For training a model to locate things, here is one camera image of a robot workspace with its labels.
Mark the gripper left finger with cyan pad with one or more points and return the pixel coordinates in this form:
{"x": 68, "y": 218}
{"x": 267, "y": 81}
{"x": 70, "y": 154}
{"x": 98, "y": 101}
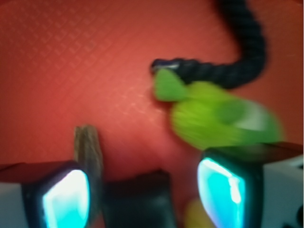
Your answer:
{"x": 54, "y": 194}

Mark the dark blue rope toy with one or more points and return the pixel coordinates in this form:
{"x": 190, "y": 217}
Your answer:
{"x": 247, "y": 68}

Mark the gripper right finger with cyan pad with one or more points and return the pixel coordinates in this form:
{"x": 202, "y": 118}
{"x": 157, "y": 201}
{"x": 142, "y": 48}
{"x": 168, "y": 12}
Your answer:
{"x": 255, "y": 186}

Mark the black square block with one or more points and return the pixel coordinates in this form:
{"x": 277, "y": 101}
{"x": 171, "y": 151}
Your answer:
{"x": 143, "y": 201}

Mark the yellow rubber duck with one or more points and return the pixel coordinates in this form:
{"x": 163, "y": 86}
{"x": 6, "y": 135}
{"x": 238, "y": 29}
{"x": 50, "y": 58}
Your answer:
{"x": 195, "y": 216}

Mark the green plush fish toy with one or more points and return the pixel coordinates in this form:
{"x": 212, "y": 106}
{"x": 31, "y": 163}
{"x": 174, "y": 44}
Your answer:
{"x": 204, "y": 115}

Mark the brown wood chip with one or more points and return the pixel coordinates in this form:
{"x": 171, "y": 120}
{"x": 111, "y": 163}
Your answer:
{"x": 88, "y": 154}

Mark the red plastic tray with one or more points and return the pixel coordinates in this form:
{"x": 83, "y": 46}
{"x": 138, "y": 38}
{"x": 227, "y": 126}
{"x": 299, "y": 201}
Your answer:
{"x": 65, "y": 63}

